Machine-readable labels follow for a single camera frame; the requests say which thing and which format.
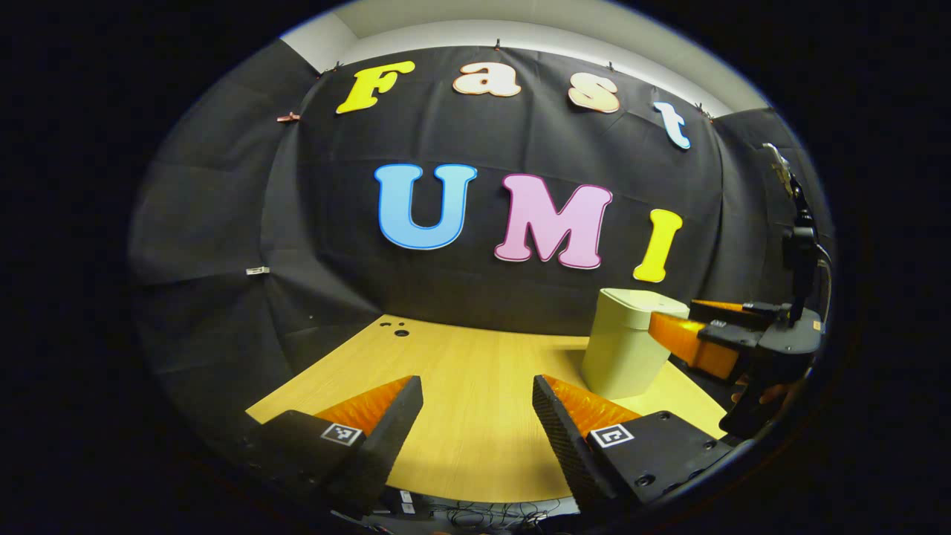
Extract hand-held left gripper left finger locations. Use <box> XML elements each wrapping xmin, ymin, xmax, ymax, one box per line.
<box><xmin>245</xmin><ymin>374</ymin><xmax>424</xmax><ymax>519</ymax></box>

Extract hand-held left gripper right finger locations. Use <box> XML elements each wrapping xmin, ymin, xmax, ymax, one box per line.
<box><xmin>532</xmin><ymin>374</ymin><xmax>736</xmax><ymax>521</ymax></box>

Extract pale green desktop garbage bin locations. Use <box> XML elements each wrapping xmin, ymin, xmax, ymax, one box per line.
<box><xmin>582</xmin><ymin>288</ymin><xmax>690</xmax><ymax>401</ymax></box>

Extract wooden desktop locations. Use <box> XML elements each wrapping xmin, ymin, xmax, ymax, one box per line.
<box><xmin>245</xmin><ymin>314</ymin><xmax>729</xmax><ymax>505</ymax></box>

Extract black backdrop cloth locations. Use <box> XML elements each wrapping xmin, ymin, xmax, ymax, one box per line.
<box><xmin>128</xmin><ymin>37</ymin><xmax>833</xmax><ymax>461</ymax></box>

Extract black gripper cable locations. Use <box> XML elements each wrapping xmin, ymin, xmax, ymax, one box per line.
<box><xmin>816</xmin><ymin>244</ymin><xmax>834</xmax><ymax>328</ymax></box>

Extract tangle of black cables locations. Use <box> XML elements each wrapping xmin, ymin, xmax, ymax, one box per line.
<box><xmin>423</xmin><ymin>499</ymin><xmax>554</xmax><ymax>530</ymax></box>

